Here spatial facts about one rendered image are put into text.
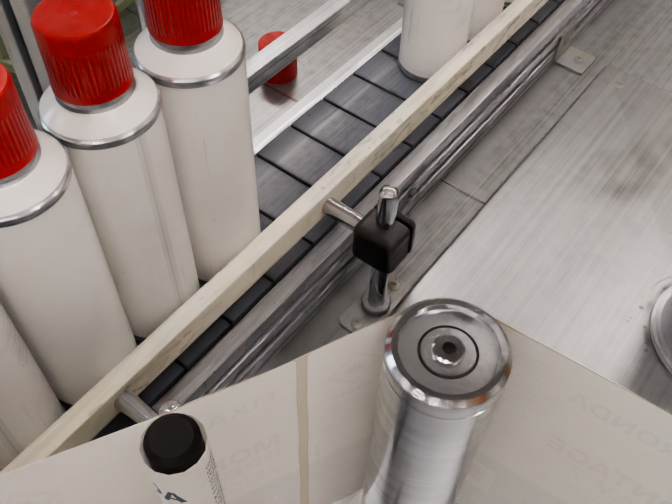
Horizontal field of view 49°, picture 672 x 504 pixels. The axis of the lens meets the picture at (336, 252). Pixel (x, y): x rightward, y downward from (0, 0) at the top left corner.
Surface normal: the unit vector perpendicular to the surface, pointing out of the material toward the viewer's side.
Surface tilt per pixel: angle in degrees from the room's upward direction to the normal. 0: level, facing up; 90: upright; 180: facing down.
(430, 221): 0
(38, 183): 42
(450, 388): 0
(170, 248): 90
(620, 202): 0
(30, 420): 90
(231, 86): 90
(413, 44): 90
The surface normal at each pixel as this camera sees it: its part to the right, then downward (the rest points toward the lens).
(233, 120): 0.75, 0.54
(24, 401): 0.95, 0.27
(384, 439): -0.83, 0.43
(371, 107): 0.03, -0.61
